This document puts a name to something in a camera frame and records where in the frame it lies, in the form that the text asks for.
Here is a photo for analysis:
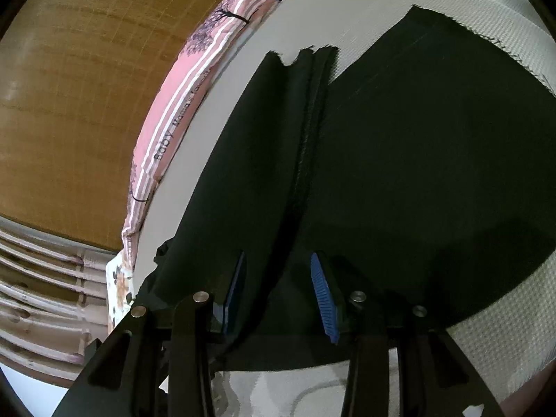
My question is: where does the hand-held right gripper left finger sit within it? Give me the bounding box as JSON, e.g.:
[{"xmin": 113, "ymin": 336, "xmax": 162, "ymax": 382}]
[{"xmin": 52, "ymin": 250, "xmax": 248, "ymax": 417}]

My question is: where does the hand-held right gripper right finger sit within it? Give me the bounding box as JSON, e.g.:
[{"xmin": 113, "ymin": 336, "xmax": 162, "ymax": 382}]
[{"xmin": 309, "ymin": 251, "xmax": 507, "ymax": 417}]

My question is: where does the black denim jacket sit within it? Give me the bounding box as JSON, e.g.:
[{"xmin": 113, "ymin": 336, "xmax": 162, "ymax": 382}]
[{"xmin": 134, "ymin": 4, "xmax": 556, "ymax": 374}]

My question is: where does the floral pillow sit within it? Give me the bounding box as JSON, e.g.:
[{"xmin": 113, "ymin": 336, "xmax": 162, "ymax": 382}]
[{"xmin": 105, "ymin": 252, "xmax": 140, "ymax": 335}]

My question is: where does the pink striped pillow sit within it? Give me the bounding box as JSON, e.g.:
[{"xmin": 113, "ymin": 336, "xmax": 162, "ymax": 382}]
[{"xmin": 121, "ymin": 0, "xmax": 281, "ymax": 261}]

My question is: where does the wooden headboard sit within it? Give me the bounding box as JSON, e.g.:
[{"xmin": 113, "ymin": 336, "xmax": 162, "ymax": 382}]
[{"xmin": 0, "ymin": 0, "xmax": 331, "ymax": 253}]

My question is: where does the white woven cloth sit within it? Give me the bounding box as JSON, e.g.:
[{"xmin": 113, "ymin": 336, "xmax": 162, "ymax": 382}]
[{"xmin": 278, "ymin": 0, "xmax": 556, "ymax": 404}]

